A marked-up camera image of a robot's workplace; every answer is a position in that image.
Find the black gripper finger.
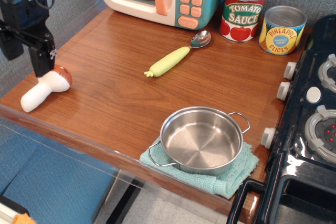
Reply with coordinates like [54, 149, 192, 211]
[28, 47, 56, 78]

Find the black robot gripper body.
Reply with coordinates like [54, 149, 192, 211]
[1, 0, 56, 61]

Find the white brown plush mushroom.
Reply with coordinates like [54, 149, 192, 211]
[20, 65, 72, 113]

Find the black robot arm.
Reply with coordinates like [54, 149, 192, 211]
[1, 0, 57, 78]

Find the orange object bottom left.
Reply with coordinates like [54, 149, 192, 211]
[0, 195, 37, 224]

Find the stainless steel pot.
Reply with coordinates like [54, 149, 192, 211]
[148, 106, 251, 176]

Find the tomato sauce can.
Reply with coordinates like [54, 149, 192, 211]
[220, 0, 266, 42]

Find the teal folded cloth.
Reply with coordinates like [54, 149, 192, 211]
[139, 136, 260, 200]

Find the white stove knob bottom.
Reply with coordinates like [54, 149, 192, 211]
[261, 127, 276, 149]

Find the white stove knob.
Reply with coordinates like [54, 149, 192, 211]
[283, 62, 297, 80]
[261, 127, 276, 149]
[277, 82, 290, 101]

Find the white stove knob middle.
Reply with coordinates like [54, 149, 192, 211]
[277, 82, 290, 101]

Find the pineapple slices can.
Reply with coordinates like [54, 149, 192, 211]
[259, 5, 307, 56]

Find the white stove knob top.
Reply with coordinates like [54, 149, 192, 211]
[283, 62, 297, 80]

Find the black toy stove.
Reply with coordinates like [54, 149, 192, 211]
[227, 15, 335, 223]

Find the green handled metal spoon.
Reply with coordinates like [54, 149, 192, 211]
[144, 30, 212, 77]

